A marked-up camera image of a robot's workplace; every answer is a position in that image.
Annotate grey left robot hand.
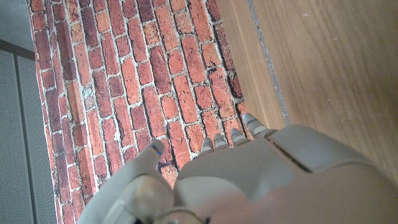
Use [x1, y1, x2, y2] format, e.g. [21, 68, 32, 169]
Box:
[76, 112, 398, 224]

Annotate red brick wall backdrop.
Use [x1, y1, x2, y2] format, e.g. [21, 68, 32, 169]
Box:
[26, 0, 259, 224]

